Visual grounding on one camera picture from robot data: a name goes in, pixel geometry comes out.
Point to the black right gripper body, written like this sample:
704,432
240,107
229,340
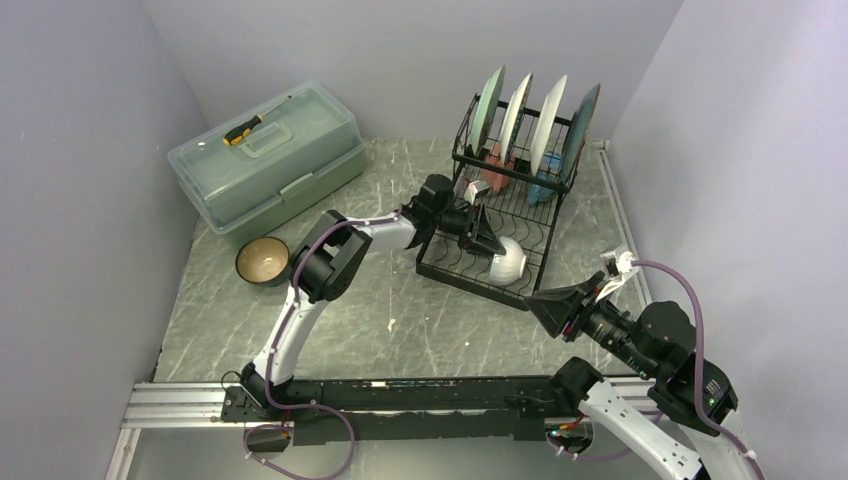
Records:
610,326

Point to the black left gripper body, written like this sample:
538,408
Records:
455,222

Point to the white ceramic bowl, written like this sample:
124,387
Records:
507,267

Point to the pink ceramic mug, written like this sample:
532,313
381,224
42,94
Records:
497,181

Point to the black wire dish rack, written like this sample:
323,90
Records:
526,210

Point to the red teal rimmed plate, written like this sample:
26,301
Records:
515,107

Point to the light blue flower plate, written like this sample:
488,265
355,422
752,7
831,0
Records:
485,111

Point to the red teal flower plate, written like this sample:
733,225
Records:
545,123

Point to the dark blue speckled plate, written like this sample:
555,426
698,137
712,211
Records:
576,136

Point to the brown glazed bowl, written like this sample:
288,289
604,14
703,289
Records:
263,261

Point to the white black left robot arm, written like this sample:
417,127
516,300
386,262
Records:
324,264

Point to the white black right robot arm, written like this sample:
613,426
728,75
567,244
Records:
660,346

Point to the green translucent plastic storage box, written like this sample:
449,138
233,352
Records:
247,190

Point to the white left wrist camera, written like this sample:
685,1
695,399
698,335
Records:
475,191

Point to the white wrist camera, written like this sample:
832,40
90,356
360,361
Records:
619,265
475,191

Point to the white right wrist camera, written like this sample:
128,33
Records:
619,265

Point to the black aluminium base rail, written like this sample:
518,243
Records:
321,411

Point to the yellow black handled screwdriver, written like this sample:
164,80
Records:
240,132

